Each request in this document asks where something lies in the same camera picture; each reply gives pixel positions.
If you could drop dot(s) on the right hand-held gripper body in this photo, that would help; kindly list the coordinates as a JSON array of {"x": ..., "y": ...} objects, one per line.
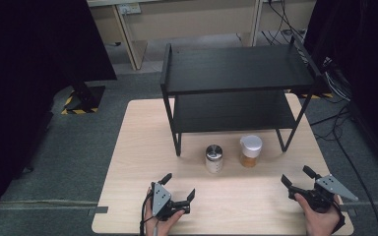
[{"x": 333, "y": 188}]

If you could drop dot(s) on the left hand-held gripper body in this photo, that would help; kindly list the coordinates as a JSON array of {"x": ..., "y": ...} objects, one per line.
[{"x": 160, "y": 200}]

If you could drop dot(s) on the glass shaker with metal lid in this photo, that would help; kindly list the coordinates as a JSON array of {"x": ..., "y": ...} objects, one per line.
[{"x": 214, "y": 160}]

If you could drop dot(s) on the black two-tier shelf rack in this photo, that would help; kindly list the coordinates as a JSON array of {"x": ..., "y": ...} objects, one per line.
[{"x": 236, "y": 69}]

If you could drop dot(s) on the person's left hand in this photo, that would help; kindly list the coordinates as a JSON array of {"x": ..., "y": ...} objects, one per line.
[{"x": 159, "y": 226}]

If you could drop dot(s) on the person's right hand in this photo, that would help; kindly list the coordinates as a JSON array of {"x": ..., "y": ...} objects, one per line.
[{"x": 320, "y": 223}]

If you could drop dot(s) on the grey floor tape piece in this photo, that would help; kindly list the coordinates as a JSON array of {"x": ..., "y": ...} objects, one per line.
[{"x": 100, "y": 210}]

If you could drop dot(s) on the black stand base striped tape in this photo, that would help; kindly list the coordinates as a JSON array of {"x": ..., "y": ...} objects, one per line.
[{"x": 85, "y": 98}]

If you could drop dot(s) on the black curtain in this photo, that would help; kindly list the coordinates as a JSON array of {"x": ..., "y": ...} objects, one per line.
[
  {"x": 29, "y": 82},
  {"x": 367, "y": 65}
]

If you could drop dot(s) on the beige wooden desk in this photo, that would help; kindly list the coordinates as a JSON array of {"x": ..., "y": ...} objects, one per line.
[{"x": 190, "y": 23}]

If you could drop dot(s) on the white wall socket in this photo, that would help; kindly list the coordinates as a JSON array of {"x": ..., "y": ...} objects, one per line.
[{"x": 129, "y": 9}]

